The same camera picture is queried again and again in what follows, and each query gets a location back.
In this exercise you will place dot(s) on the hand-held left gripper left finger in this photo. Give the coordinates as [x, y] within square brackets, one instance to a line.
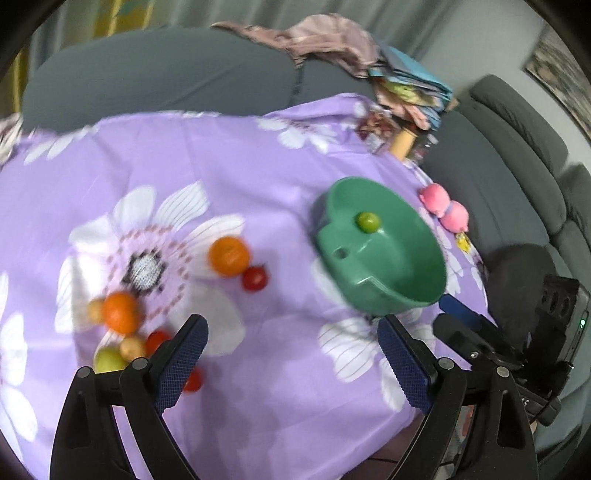
[182, 364]

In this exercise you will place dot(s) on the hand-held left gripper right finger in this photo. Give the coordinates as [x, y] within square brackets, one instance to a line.
[404, 364]

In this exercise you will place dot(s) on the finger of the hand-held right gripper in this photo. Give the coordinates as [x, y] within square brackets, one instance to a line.
[457, 310]
[461, 339]

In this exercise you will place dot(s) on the red cherry tomato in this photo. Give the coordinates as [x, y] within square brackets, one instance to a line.
[157, 340]
[194, 381]
[255, 278]

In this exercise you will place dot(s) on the small yellow-brown fruit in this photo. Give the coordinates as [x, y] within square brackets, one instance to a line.
[95, 310]
[133, 347]

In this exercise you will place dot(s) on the green plastic bowl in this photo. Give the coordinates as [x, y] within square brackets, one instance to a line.
[397, 267]

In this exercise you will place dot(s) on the yellow-green fruit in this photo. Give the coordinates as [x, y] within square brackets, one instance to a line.
[108, 360]

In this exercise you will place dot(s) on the orange mandarin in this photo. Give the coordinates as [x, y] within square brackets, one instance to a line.
[121, 313]
[229, 256]

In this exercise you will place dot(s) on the small yellow packet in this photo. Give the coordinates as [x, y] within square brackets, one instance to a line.
[464, 243]

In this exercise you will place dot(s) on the pink plush toy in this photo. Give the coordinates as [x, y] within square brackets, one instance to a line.
[436, 198]

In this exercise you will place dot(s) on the green fruit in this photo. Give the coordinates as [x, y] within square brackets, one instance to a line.
[367, 222]

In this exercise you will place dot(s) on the clear bottle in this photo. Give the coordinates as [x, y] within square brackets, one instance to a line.
[424, 144]

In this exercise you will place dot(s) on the beige bottle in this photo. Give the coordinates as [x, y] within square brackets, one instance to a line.
[402, 143]

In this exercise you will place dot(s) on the clear snack packet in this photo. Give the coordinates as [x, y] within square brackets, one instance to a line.
[376, 127]

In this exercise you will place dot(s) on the purple floral tablecloth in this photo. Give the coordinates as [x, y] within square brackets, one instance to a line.
[277, 184]

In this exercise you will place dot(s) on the stack of folded cloths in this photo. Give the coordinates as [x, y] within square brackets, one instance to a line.
[406, 78]

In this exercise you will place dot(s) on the large framed painting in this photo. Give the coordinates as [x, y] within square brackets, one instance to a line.
[558, 69]

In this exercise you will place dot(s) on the patterned cloth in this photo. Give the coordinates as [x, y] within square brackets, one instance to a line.
[7, 136]

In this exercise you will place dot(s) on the grey fabric sofa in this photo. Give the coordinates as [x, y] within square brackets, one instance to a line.
[161, 74]

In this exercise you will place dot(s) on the crumpled pink cloth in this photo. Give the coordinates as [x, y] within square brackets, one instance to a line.
[323, 37]

